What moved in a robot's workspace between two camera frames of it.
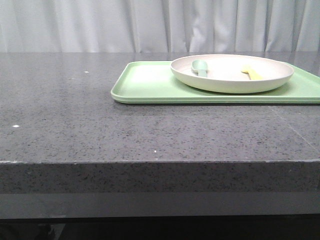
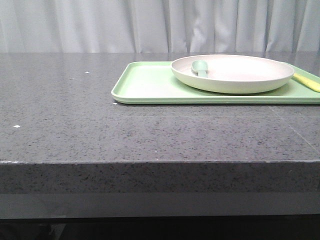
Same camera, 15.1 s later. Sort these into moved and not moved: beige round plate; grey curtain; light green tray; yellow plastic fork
Moved: yellow plastic fork
Not moved: beige round plate; grey curtain; light green tray
